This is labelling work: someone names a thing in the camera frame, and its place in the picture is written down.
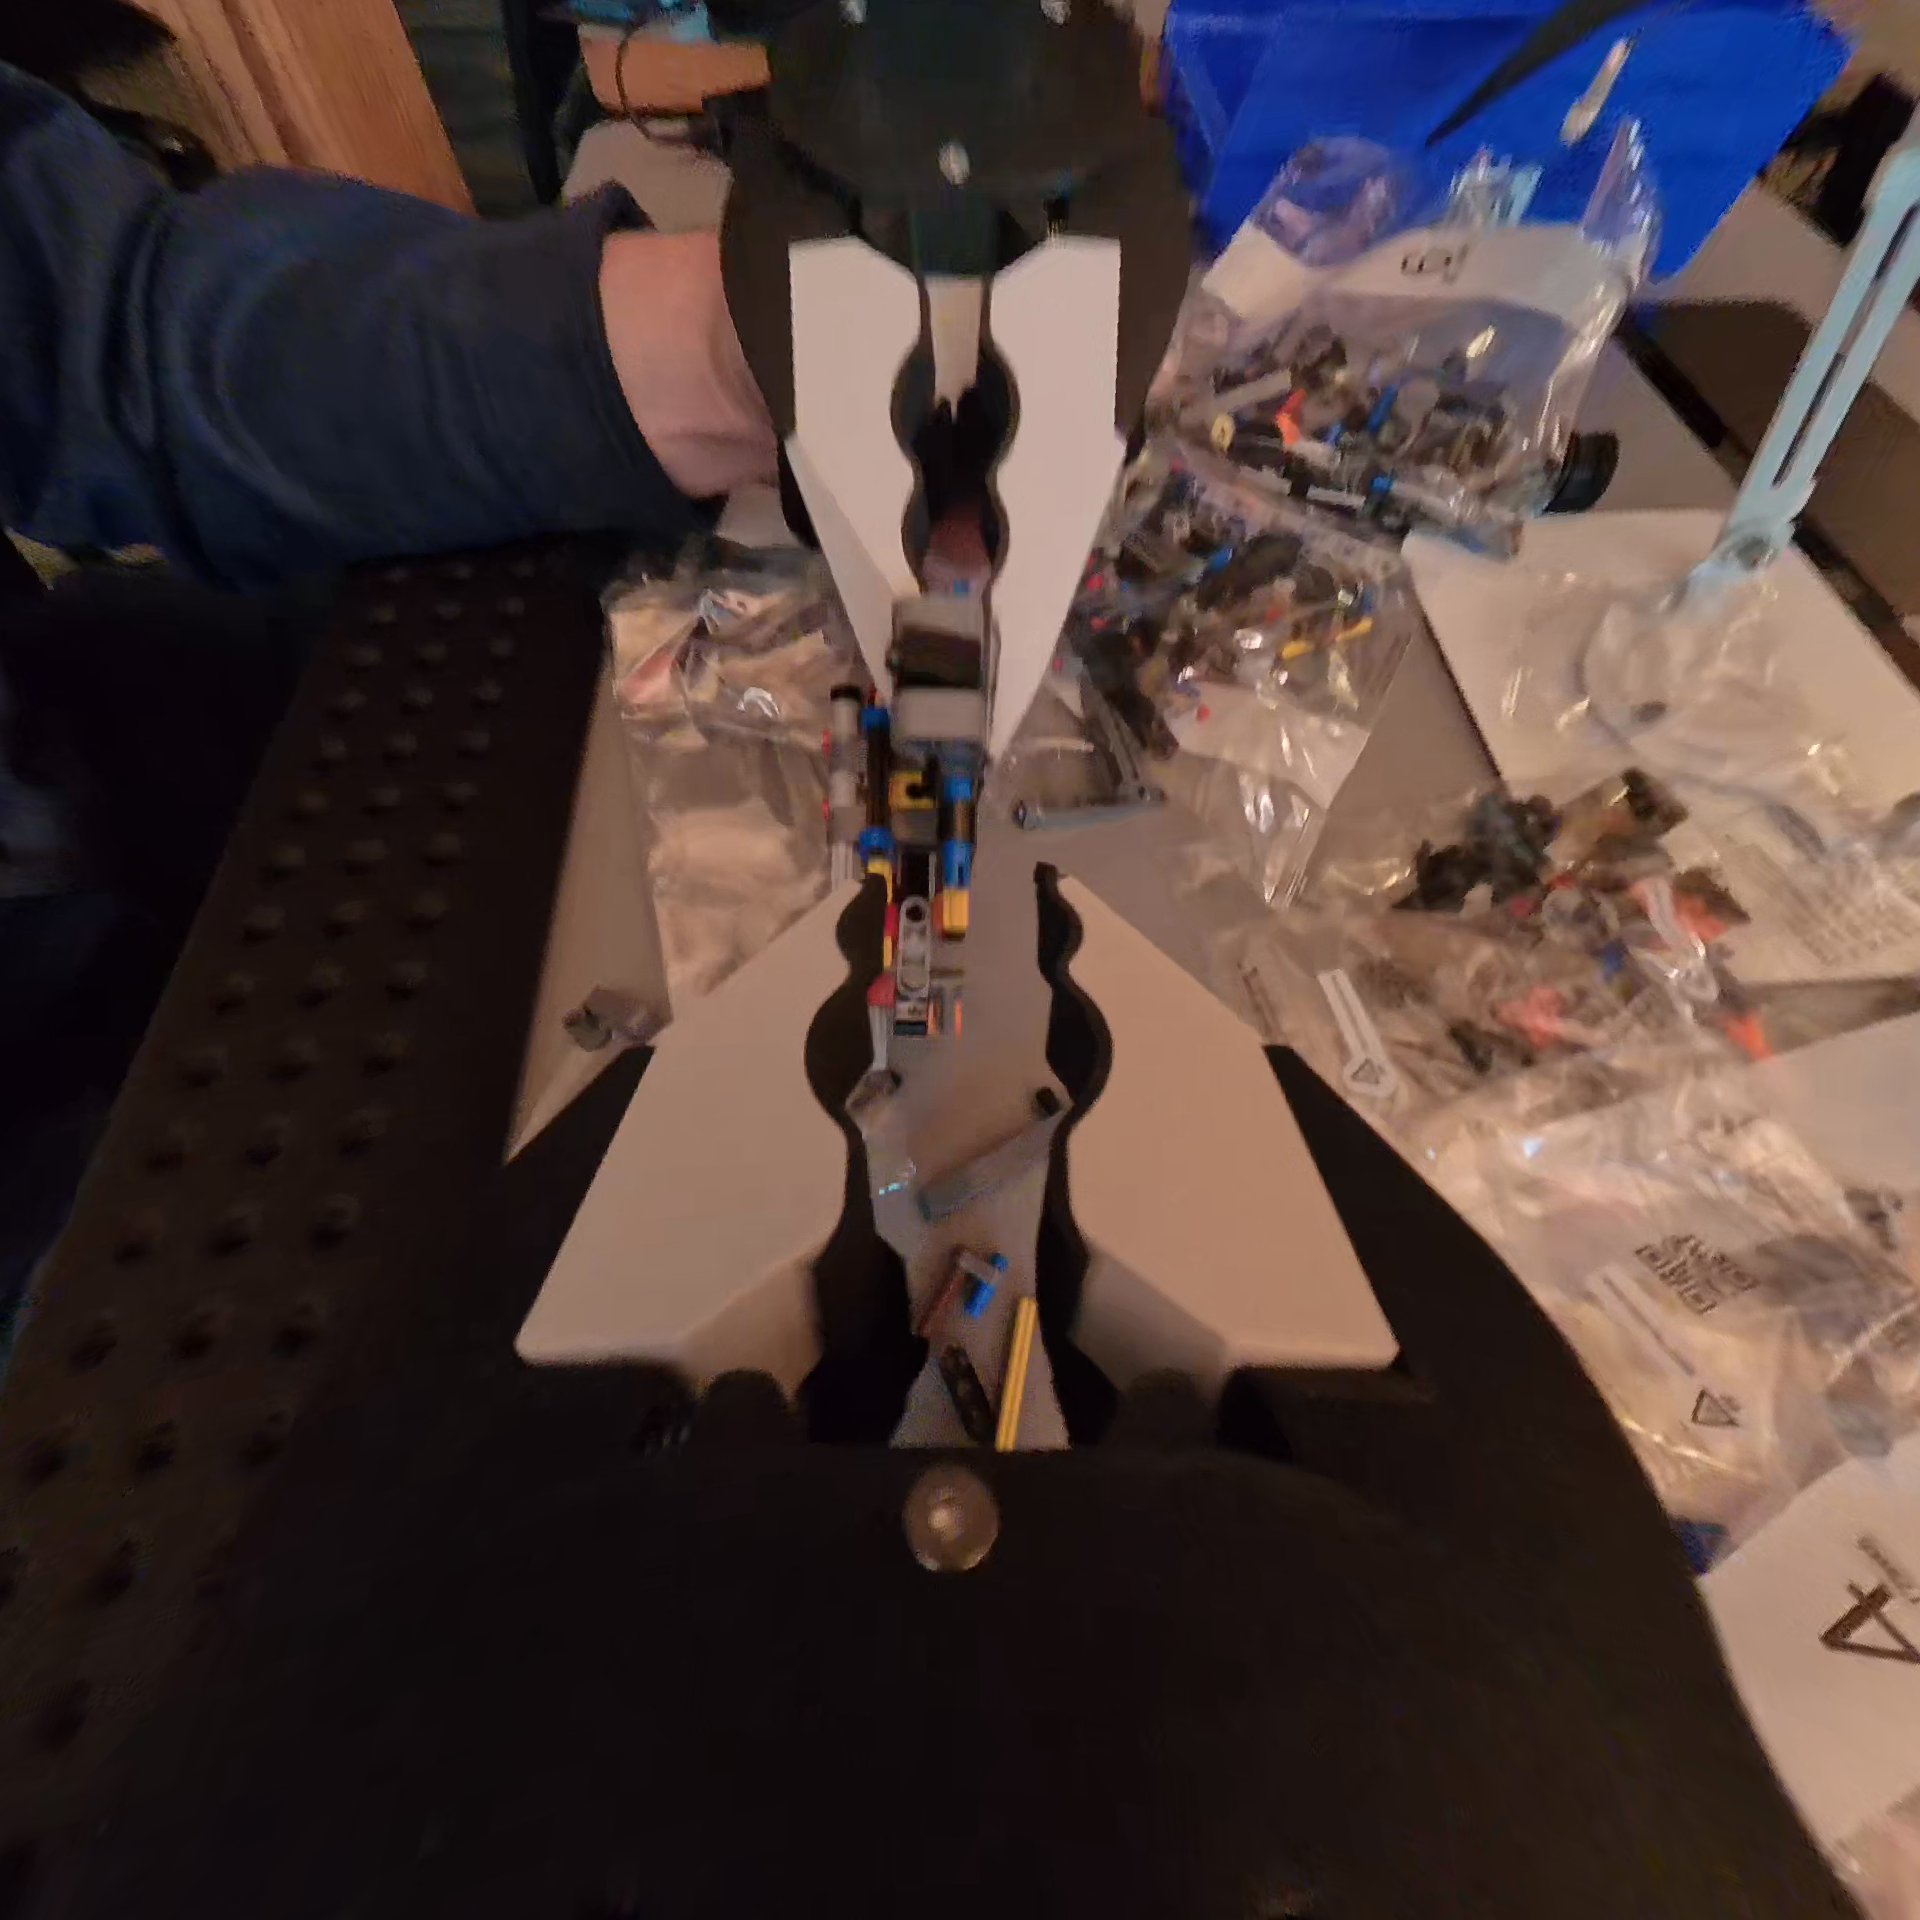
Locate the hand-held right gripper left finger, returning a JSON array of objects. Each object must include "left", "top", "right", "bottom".
[{"left": 515, "top": 879, "right": 923, "bottom": 1446}]

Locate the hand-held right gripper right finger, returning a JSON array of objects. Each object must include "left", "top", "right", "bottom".
[{"left": 1031, "top": 864, "right": 1404, "bottom": 1446}]

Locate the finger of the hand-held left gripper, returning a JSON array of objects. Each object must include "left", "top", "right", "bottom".
[
  {"left": 783, "top": 239, "right": 939, "bottom": 714},
  {"left": 983, "top": 239, "right": 1130, "bottom": 758}
]

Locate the multicolour lego assembly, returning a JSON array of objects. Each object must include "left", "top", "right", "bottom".
[{"left": 823, "top": 592, "right": 1003, "bottom": 1115}]

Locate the person's left forearm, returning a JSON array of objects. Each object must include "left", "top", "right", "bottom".
[{"left": 0, "top": 61, "right": 723, "bottom": 590}]

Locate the small clear bag of lego parts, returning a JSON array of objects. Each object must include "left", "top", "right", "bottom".
[{"left": 598, "top": 541, "right": 842, "bottom": 782}]

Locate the striped clear bag of lego parts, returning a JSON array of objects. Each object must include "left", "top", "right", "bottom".
[{"left": 1147, "top": 136, "right": 1659, "bottom": 536}]

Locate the clear bag of black lego parts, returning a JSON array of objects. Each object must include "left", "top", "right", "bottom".
[{"left": 1246, "top": 767, "right": 1920, "bottom": 1113}]

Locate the large labelled bag of lego parts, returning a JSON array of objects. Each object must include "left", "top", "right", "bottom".
[{"left": 1410, "top": 1049, "right": 1920, "bottom": 1863}]

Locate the person's left hand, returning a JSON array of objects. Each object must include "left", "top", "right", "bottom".
[{"left": 598, "top": 222, "right": 995, "bottom": 585}]

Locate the flat empty clear bag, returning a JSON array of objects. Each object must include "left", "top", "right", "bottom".
[{"left": 637, "top": 721, "right": 858, "bottom": 1009}]

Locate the blue plastic bin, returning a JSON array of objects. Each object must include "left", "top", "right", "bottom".
[{"left": 1160, "top": 0, "right": 1854, "bottom": 280}]

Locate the white paper sheet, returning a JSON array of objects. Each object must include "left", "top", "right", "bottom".
[{"left": 1402, "top": 510, "right": 1920, "bottom": 977}]

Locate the wooden pillar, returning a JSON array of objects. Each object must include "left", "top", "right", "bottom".
[{"left": 128, "top": 0, "right": 472, "bottom": 213}]

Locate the clear bag with white disc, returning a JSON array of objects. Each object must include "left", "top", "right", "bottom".
[{"left": 1559, "top": 557, "right": 1893, "bottom": 798}]

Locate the metal booklet stand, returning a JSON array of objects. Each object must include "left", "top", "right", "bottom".
[{"left": 1650, "top": 187, "right": 1920, "bottom": 617}]

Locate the black cable with white tip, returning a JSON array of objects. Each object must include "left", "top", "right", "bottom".
[{"left": 1422, "top": 0, "right": 1667, "bottom": 149}]

